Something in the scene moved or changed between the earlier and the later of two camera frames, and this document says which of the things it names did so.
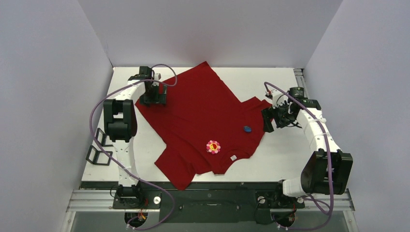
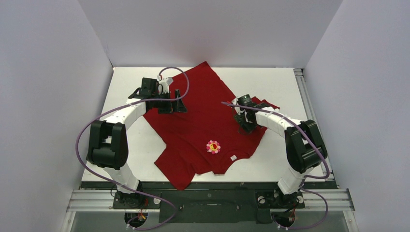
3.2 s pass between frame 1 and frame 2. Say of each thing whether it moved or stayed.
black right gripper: moved
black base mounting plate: stayed
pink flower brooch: stayed
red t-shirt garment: stayed
